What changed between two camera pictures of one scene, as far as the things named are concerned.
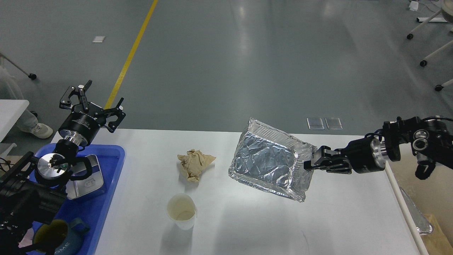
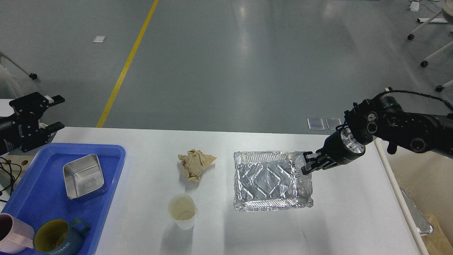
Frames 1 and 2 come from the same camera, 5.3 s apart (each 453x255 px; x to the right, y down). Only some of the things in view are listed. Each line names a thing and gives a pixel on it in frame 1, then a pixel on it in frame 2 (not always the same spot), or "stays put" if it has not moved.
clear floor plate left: (315, 123) stays put
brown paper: (193, 162) stays put
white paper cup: (182, 208) stays put
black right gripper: (365, 155) → (343, 147)
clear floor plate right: (333, 123) stays put
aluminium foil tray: (267, 157) → (271, 180)
